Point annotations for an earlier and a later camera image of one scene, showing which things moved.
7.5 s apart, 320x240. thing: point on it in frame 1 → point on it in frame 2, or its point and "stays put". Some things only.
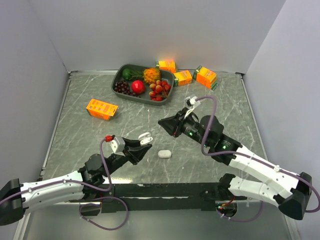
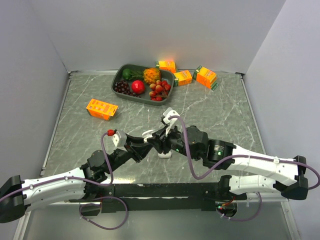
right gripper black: x=173 y=125 → x=160 y=137
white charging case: x=164 y=154 stays put
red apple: x=138 y=87 stays put
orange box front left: x=101 y=110 stays put
